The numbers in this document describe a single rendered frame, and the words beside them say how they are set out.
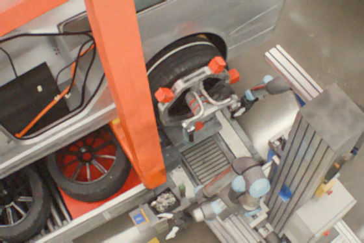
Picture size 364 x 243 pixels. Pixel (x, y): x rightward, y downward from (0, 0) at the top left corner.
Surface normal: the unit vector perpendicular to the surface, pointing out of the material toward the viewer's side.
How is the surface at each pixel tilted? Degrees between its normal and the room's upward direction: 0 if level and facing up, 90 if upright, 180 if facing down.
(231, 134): 0
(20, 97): 0
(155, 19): 81
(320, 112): 0
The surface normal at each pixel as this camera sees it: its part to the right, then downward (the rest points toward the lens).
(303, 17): -0.04, -0.46
